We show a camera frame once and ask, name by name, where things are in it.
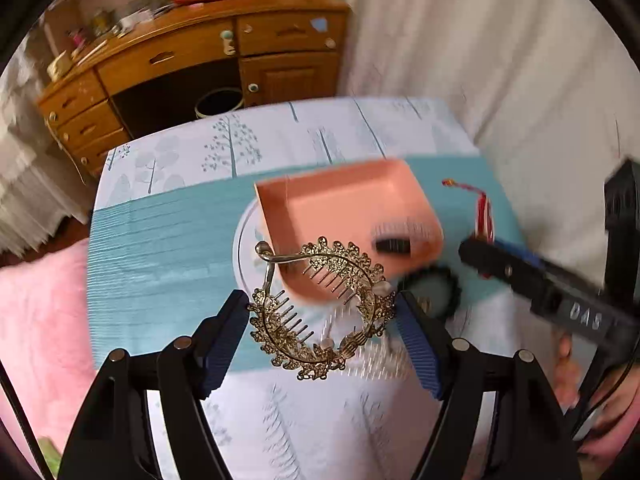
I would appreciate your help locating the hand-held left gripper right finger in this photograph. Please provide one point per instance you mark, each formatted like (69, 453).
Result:
(419, 347)

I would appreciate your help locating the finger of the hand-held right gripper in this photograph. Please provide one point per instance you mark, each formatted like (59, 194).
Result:
(505, 265)

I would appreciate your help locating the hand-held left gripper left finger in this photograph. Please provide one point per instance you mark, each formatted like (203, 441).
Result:
(226, 347)

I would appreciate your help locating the gold tiara hair comb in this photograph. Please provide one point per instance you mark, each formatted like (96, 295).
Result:
(280, 345)

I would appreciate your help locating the red and white tassel ornament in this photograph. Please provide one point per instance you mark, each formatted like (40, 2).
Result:
(482, 215)

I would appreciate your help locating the pink plastic tray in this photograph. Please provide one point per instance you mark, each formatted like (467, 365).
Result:
(330, 205)

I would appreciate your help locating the person's right hand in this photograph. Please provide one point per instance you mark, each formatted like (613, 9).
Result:
(569, 375)

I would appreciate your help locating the black hair comb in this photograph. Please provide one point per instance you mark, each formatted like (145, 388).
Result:
(393, 246)

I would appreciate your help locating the teal striped table mat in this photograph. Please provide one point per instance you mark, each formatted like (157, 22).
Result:
(165, 260)

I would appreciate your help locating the pink fluffy blanket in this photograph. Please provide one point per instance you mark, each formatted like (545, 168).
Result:
(45, 330)

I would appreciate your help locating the round waste bin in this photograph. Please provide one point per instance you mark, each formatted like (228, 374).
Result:
(217, 102)

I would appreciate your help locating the white lace curtain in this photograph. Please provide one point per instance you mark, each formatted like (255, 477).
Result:
(30, 185)

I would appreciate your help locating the wooden desk with drawers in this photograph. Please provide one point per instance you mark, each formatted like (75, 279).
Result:
(150, 62)

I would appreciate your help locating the pile of small desk clutter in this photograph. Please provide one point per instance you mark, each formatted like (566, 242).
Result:
(115, 20)

